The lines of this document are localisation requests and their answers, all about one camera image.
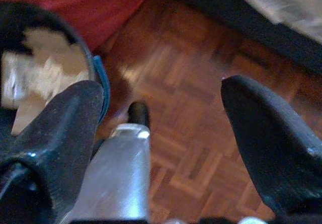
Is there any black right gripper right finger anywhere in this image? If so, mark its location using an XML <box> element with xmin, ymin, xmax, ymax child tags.
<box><xmin>220</xmin><ymin>75</ymin><xmax>322</xmax><ymax>215</ymax></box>

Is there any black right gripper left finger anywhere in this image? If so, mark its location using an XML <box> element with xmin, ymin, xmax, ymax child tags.
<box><xmin>0</xmin><ymin>80</ymin><xmax>105</xmax><ymax>224</ymax></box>

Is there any black bin blue rim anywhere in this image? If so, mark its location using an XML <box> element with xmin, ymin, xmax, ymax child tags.
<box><xmin>0</xmin><ymin>2</ymin><xmax>112</xmax><ymax>144</ymax></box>

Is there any silver right robot leg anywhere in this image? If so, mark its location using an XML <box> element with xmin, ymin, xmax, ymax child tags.
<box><xmin>60</xmin><ymin>123</ymin><xmax>151</xmax><ymax>222</ymax></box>

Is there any black right robot foot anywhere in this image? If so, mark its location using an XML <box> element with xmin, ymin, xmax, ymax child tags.
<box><xmin>127</xmin><ymin>101</ymin><xmax>149</xmax><ymax>126</ymax></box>

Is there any large red pillow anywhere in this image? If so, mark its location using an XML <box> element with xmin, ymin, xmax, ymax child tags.
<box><xmin>0</xmin><ymin>0</ymin><xmax>157</xmax><ymax>54</ymax></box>

